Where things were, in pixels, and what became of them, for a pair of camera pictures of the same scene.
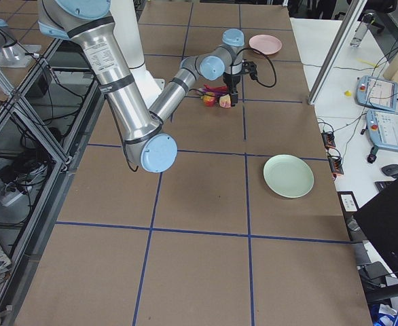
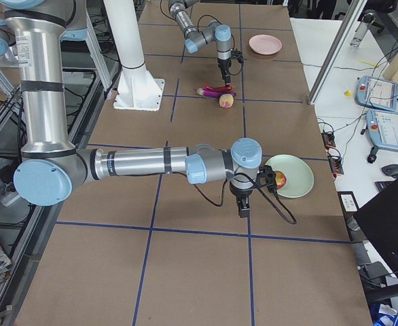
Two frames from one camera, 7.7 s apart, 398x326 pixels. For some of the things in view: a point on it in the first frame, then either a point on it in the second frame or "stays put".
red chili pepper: [222, 88] stays put
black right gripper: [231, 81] -> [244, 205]
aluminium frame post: [337, 49] stays put
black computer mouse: [394, 170] stays put
